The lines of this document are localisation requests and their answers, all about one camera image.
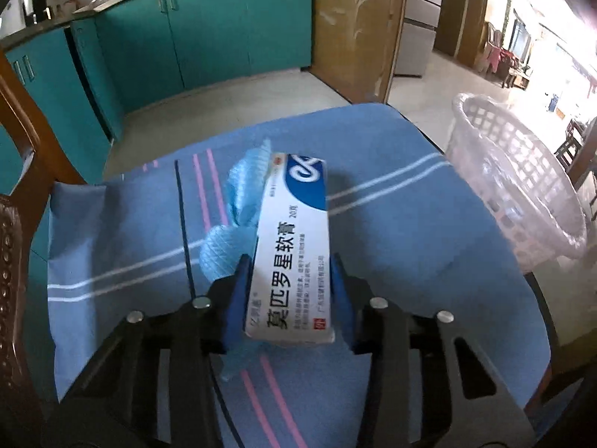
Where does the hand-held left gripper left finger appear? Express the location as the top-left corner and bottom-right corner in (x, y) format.
(70, 254), (256, 448)

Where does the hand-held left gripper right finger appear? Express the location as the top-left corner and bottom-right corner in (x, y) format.
(330, 253), (532, 448)

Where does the white and blue medicine box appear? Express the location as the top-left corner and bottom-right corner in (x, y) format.
(244, 152), (337, 346)

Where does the white plastic mesh basket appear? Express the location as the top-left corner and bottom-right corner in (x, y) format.
(443, 92), (588, 275)

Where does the blue striped tablecloth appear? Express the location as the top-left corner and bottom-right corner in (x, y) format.
(47, 102), (553, 448)

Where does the carved wooden chair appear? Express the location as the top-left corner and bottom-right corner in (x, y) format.
(0, 51), (89, 448)

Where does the dark wooden stool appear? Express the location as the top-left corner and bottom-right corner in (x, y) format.
(554, 119), (597, 174)

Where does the wooden partition panel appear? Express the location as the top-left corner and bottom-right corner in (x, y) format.
(310, 0), (412, 104)

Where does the teal kitchen cabinet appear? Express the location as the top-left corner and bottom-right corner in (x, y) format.
(0, 0), (313, 197)

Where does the red chair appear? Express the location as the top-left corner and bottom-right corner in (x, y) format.
(482, 40), (516, 78)

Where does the silver refrigerator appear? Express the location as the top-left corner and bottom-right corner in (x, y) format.
(394, 0), (445, 78)

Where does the black kitchen appliance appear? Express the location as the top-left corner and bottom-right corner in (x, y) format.
(25, 0), (50, 27)

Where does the wooden door frame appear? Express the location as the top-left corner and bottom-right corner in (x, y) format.
(434, 0), (490, 72)

